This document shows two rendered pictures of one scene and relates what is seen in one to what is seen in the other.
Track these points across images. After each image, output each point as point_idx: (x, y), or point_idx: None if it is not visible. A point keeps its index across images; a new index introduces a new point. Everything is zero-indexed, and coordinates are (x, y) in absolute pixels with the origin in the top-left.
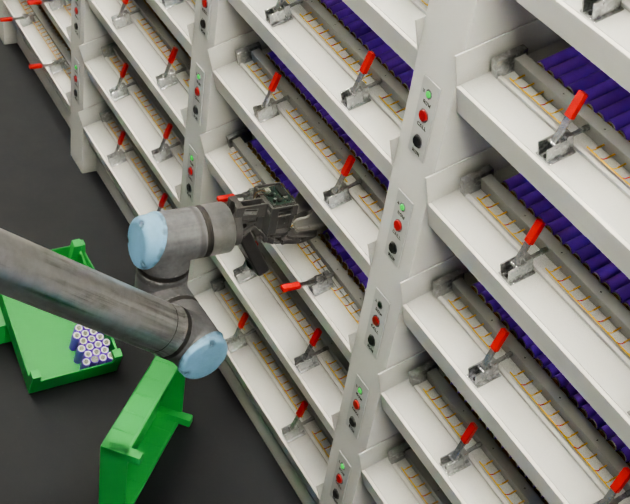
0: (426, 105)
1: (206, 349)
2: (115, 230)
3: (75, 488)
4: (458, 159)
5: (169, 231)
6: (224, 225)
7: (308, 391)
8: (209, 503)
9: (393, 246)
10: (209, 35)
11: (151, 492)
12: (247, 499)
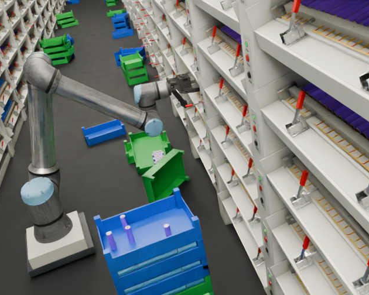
0: (187, 6)
1: (152, 123)
2: (181, 130)
3: (144, 198)
4: (202, 24)
5: (142, 88)
6: (162, 85)
7: (205, 147)
8: (188, 201)
9: (197, 68)
10: (171, 36)
11: None
12: (202, 200)
